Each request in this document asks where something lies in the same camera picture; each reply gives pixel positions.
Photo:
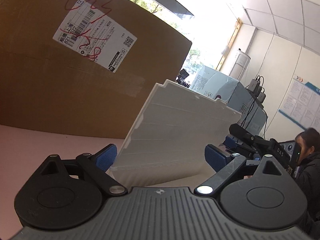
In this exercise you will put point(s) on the white air conditioner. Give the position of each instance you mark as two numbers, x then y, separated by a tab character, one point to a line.
240	65

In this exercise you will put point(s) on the light blue cardboard box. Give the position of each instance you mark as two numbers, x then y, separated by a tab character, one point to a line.
214	84

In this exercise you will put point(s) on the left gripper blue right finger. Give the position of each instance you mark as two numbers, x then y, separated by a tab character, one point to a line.
227	169

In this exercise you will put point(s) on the person in black jacket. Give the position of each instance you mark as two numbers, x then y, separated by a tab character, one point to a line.
308	178

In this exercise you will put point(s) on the white ribbed storage box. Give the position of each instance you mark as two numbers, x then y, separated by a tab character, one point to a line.
167	140

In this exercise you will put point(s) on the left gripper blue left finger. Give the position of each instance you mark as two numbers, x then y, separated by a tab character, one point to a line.
94	167

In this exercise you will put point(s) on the wall poster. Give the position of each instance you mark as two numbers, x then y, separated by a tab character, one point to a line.
301	104

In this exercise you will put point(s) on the large brown cardboard box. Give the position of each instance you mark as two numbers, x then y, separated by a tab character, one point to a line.
83	67

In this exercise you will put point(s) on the black power adapters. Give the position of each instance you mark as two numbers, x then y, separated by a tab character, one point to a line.
256	88

